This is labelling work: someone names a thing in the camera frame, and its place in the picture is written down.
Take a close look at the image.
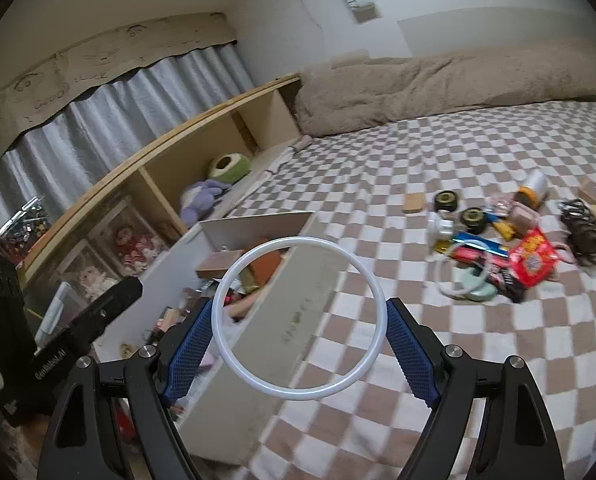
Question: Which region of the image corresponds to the dark brown hair claw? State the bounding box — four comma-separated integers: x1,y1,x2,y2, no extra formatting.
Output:
558,199,596,266

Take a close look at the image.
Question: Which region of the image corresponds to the black round tin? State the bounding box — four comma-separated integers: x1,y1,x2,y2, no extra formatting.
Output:
460,207,489,233
434,191,461,213

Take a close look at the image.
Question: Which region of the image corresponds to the black cartoon print lighter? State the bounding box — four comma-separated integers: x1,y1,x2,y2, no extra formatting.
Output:
485,262,529,303

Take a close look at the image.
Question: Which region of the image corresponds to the framed red doll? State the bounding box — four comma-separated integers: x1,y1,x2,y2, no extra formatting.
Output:
90,200,171,276

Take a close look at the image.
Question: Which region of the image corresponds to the green tape measure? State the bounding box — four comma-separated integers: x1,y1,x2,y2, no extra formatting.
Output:
450,270,499,303

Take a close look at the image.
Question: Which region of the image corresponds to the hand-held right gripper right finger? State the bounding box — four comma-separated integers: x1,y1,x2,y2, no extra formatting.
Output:
385,297,566,480

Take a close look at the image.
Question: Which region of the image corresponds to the beige quilted comforter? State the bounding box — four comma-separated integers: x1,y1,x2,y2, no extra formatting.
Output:
295,35,596,136

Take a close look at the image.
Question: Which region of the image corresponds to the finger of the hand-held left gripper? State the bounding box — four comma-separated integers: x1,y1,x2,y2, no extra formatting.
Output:
70,276,144,333

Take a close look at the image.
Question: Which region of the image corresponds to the wooden bedside shelf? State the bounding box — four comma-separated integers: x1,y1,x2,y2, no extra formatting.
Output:
0,72,304,341

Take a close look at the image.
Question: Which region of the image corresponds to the checkered bed sheet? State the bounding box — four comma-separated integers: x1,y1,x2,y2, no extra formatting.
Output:
178,97,596,480

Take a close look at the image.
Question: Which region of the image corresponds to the clear jar of trinkets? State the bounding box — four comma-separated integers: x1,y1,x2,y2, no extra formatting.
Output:
0,197,51,261

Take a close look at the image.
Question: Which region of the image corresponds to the beige cartoon print valance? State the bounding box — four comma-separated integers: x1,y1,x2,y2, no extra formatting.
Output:
0,10,238,181

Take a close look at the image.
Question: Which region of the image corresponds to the red foil sachet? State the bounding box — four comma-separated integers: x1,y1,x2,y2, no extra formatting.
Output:
507,227,564,288

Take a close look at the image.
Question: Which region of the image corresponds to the small brown box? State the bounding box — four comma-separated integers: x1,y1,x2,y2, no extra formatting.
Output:
248,250,285,288

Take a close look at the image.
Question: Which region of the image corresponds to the blue lighter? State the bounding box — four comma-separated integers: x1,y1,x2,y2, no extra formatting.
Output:
450,239,506,257

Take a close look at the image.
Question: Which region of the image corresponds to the white plastic ring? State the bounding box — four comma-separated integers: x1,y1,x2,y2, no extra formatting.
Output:
211,236,383,402
435,252,491,301

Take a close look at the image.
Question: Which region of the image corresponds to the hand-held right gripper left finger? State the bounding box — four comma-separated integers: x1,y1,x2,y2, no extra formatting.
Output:
43,296,214,480

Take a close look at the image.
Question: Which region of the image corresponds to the clear roll with orange cap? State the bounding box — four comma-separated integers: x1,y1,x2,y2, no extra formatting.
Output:
517,169,550,208

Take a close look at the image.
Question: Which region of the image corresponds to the framed pale doll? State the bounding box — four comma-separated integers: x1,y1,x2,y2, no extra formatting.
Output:
60,242,124,306

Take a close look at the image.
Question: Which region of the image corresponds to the white cardboard shoe box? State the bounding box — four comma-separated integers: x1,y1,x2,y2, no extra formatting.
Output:
38,210,359,466

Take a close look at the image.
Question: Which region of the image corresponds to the purple plush toy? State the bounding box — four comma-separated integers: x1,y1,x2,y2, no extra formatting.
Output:
179,177,231,226

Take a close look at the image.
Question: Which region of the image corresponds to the green avocado plush toy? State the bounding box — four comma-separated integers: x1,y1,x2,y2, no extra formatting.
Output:
207,152,253,183

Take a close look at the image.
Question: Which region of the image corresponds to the small mauve box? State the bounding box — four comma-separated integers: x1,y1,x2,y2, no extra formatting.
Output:
195,251,244,278

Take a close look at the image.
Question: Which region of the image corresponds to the grey pleated curtain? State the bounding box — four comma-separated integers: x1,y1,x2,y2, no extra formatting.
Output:
0,42,254,251

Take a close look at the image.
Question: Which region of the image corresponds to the white and silver knob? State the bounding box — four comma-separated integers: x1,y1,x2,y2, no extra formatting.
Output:
427,211,454,241

